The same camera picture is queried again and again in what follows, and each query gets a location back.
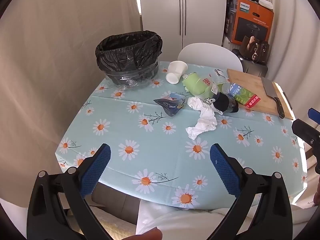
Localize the white refrigerator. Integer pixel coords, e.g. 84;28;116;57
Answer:
140;0;227;61

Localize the dark grey suitcase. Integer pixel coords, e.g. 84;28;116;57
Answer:
232;49;268;77

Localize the bamboo cutting board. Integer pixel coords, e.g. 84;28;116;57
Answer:
227;69;295;120

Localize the orange Philips appliance box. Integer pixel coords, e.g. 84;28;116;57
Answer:
225;0;274;45

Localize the black bag lined trash bin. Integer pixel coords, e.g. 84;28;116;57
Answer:
95;30;163;87

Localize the white paper cup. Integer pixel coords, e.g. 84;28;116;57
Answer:
168;60;188;74

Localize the white round chair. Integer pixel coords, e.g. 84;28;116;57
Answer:
177;43;243;72

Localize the floral blue tablecloth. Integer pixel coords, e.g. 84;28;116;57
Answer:
55;62;307;209

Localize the beige curtain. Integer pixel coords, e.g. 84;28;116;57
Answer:
1;0;140;207

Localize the green red snack bag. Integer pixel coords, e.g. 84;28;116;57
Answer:
228;83;260;108

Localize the green foam cup sleeve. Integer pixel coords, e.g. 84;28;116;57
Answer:
182;72;213;96

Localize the steel cleaver black handle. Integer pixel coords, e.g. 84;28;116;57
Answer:
261;77;285;119

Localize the dark blue snack wrapper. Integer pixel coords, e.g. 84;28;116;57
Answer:
154;93;186;117

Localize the brown leather handbag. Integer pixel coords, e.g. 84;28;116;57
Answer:
239;36;270;64

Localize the clear plastic labelled cup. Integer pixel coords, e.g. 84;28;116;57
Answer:
195;78;231;105

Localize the white tissue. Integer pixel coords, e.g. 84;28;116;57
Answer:
185;96;223;140

